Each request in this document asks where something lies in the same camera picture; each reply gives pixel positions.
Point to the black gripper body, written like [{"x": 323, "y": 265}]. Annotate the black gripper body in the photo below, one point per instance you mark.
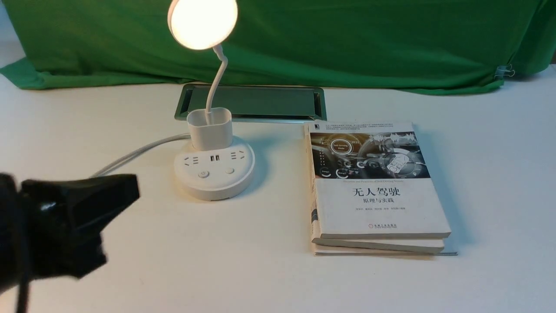
[{"x": 16, "y": 259}]

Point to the white bottom book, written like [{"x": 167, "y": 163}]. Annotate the white bottom book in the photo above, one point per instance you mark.
[{"x": 387, "y": 248}]

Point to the silver binder clip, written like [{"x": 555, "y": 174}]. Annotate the silver binder clip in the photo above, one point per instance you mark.
[{"x": 503, "y": 72}]

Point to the white book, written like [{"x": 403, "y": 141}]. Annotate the white book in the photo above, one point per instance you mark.
[
  {"x": 370, "y": 181},
  {"x": 387, "y": 248}
]

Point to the green backdrop cloth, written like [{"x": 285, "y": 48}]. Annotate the green backdrop cloth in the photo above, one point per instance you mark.
[{"x": 435, "y": 47}]

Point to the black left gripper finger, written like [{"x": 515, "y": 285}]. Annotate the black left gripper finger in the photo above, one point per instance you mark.
[{"x": 73, "y": 210}]

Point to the white top book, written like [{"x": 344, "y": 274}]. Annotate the white top book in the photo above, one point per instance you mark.
[{"x": 370, "y": 181}]

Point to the white desk lamp power strip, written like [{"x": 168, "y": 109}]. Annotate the white desk lamp power strip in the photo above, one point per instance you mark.
[{"x": 215, "y": 165}]

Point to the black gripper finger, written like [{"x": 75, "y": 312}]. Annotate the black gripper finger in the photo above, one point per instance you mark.
[{"x": 56, "y": 254}]

